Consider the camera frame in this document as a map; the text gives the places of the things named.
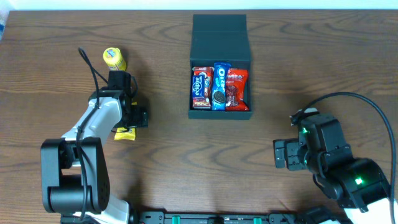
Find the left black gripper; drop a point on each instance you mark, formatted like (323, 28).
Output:
(140, 116)

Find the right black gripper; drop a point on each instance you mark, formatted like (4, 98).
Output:
(280, 153)

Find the yellow peanut butter snack packet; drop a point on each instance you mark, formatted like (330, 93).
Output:
(125, 134)

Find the red hacks sweets bag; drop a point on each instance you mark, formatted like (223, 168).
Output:
(235, 85)

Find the yellow round candy container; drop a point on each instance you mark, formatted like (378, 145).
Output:
(114, 59)

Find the red hello panda box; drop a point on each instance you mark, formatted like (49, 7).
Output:
(204, 103)

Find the blue eclipse mint box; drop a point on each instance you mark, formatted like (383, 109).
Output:
(198, 86)

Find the blue oreo cookie pack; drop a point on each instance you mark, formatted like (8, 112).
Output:
(218, 91)

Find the dark green box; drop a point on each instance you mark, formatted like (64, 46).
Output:
(221, 38)

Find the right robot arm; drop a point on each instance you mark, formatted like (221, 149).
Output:
(357, 185)

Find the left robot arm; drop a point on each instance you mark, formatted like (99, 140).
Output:
(75, 179)

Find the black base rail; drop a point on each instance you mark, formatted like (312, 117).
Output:
(217, 218)

